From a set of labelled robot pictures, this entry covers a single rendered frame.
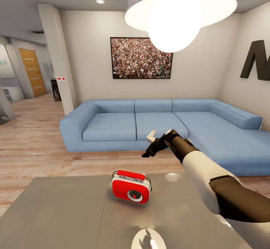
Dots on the door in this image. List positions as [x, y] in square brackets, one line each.
[33, 71]

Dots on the sofa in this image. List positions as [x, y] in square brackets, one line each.
[230, 136]

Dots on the standing mirror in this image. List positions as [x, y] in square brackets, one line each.
[52, 81]

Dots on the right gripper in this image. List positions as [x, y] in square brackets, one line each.
[152, 149]

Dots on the coffee table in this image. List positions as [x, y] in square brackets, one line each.
[81, 212]

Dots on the radio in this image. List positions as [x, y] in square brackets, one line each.
[131, 186]

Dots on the picture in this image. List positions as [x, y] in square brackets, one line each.
[138, 58]

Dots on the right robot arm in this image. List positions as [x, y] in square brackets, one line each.
[221, 192]

